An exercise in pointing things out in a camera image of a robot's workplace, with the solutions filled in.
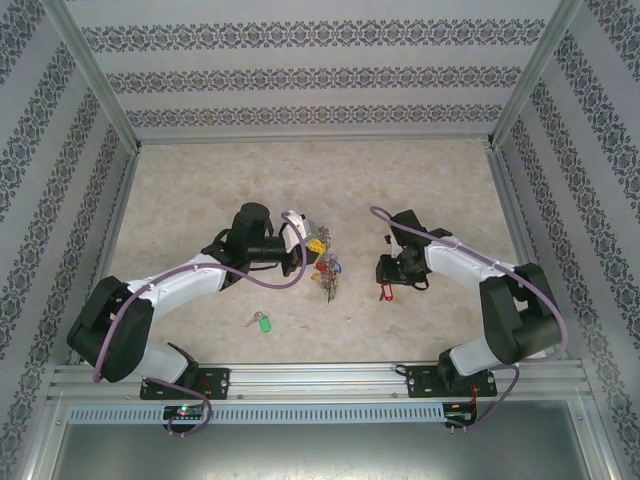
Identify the silver perforated keyring disc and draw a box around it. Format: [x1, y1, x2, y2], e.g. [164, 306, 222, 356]
[310, 223, 347, 306]

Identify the key with green tag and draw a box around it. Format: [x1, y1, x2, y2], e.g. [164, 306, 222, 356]
[243, 310, 274, 335]

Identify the small circuit board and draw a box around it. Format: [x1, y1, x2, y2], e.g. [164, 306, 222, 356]
[443, 408, 480, 426]

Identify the circuit board with green light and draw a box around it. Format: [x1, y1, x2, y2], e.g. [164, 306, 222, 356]
[163, 404, 207, 421]

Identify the grey sheet metal panel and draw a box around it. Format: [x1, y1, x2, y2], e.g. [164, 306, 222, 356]
[49, 423, 599, 480]

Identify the aluminium side rail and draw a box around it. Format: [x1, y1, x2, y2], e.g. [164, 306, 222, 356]
[487, 143, 557, 364]
[68, 144, 145, 369]

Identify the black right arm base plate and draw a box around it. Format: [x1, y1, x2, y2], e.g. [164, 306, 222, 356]
[404, 366, 499, 400]

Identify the aluminium back rail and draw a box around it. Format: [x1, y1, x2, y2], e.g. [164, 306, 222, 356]
[137, 133, 496, 148]

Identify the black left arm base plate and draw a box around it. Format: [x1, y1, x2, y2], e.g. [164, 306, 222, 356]
[138, 366, 232, 402]

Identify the grey slotted cable duct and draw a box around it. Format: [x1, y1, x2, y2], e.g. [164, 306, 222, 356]
[67, 403, 447, 426]

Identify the aluminium frame post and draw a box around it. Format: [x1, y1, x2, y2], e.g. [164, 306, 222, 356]
[39, 0, 144, 153]
[487, 0, 586, 151]

